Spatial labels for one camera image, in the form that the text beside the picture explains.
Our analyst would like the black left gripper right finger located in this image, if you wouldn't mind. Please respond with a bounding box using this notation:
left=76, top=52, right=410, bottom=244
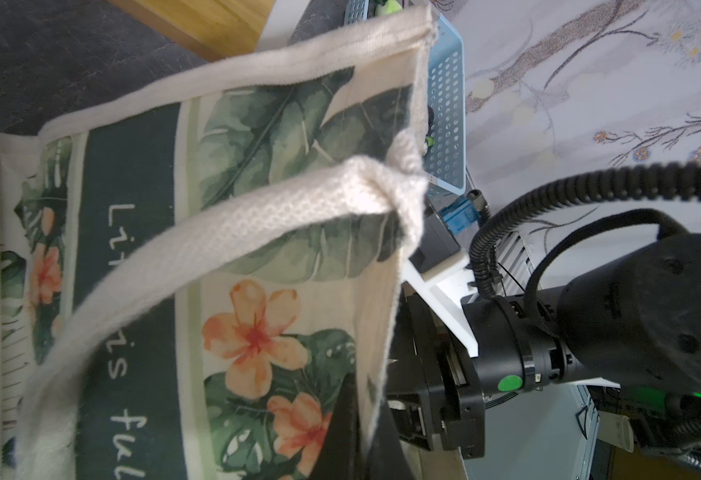
left=365, top=407, right=414, bottom=480

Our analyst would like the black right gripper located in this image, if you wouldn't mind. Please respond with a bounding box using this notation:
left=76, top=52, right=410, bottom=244
left=386, top=294, right=486, bottom=459

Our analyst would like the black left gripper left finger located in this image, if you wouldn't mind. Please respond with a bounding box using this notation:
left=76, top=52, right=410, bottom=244
left=308, top=373, right=364, bottom=480

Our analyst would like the cream canvas grocery bag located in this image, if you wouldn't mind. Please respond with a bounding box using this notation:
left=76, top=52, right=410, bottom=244
left=0, top=4, right=436, bottom=479

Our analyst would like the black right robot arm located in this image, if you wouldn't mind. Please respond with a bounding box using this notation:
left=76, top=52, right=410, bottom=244
left=385, top=163, right=701, bottom=471

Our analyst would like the light blue vegetable basket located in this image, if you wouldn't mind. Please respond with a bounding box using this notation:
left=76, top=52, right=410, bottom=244
left=423, top=6, right=467, bottom=198

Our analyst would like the white shelf rack with wood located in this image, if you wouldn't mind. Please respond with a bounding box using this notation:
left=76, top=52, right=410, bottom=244
left=112, top=0, right=308, bottom=61

